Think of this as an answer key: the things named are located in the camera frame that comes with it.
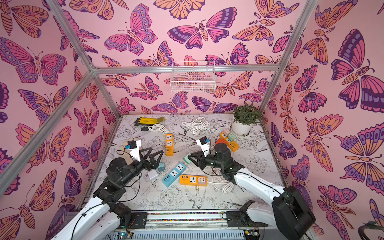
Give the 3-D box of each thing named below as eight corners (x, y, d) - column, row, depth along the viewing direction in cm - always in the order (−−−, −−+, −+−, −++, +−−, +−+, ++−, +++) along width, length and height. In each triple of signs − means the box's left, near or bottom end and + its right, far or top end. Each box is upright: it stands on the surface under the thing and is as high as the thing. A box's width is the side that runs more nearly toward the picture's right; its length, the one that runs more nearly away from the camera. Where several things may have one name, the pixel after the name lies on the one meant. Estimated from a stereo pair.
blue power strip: (162, 182, 88) (161, 180, 86) (182, 163, 96) (181, 161, 93) (167, 187, 86) (166, 185, 84) (186, 168, 94) (186, 165, 91)
